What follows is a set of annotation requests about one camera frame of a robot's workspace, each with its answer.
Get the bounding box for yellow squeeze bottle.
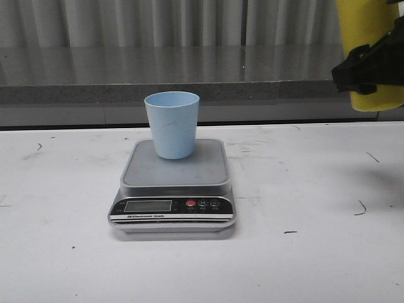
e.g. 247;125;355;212
336;0;403;112

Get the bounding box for grey curtain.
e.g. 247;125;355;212
1;1;340;47

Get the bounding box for light blue plastic cup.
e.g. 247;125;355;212
145;91;200;160

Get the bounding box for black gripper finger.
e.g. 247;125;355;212
331;31;403;95

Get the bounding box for grey stone counter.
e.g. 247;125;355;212
1;44;403;129

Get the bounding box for silver digital kitchen scale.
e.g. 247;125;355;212
108;138;237;234

